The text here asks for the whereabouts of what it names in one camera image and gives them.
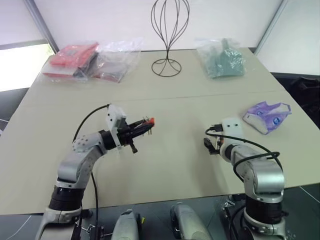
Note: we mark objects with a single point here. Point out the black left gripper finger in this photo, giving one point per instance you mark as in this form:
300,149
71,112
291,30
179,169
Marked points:
140,122
141,130

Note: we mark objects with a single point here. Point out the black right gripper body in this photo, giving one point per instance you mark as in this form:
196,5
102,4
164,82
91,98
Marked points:
218,146

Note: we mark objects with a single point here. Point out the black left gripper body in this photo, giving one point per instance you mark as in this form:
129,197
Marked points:
125,133

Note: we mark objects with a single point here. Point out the red hex key holder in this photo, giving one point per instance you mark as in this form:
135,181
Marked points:
151,121

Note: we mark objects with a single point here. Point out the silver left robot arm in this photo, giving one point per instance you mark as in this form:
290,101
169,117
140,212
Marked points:
75,165

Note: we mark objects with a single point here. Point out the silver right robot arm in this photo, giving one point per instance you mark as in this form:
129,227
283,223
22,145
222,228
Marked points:
265,175

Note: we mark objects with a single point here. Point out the purple tissue pack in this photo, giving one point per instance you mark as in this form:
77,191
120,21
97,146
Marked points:
267,117

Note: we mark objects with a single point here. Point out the clear crumpled plastic bag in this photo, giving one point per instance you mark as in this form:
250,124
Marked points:
117,60

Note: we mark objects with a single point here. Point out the grey rounded shape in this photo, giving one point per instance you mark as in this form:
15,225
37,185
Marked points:
126,227
190,225

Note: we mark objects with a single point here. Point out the plastic bag with green item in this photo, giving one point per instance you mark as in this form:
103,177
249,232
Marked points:
223,62

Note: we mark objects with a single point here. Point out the plastic bag with red items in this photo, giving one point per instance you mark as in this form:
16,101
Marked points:
71,57

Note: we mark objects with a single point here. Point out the black bag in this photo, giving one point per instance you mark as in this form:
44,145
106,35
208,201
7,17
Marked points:
306,95

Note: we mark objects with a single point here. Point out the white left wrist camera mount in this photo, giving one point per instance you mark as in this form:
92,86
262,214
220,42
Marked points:
114,116

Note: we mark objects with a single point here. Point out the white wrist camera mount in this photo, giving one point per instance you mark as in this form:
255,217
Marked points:
114,116
232,127

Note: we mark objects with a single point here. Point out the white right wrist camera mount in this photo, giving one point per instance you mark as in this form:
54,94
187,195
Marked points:
232,127

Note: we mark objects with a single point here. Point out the black clamp bracket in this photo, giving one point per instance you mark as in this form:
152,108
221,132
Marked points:
96,231

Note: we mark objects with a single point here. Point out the grey metal frame post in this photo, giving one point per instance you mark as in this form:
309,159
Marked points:
271,22
42,25

